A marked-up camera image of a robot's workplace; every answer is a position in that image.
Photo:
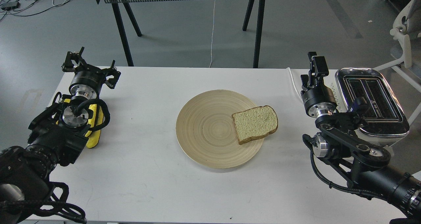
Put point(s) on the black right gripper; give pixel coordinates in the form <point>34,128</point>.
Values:
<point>318,99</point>

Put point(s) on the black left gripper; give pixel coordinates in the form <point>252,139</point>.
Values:
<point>88,81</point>

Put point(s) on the slice of brown bread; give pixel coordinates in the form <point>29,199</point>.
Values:
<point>255,123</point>

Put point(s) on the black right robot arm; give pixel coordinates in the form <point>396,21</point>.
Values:
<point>343,154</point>

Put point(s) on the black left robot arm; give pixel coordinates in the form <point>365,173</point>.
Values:
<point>58,136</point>

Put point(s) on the white chrome toaster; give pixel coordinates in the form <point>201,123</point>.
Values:
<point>386,122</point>

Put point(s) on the yellow sponge cloth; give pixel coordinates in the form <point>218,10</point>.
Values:
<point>86,118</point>

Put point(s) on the white office chair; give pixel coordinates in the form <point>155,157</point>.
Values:
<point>406,30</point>

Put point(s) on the round bamboo plate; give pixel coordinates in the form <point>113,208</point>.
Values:
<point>205,129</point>

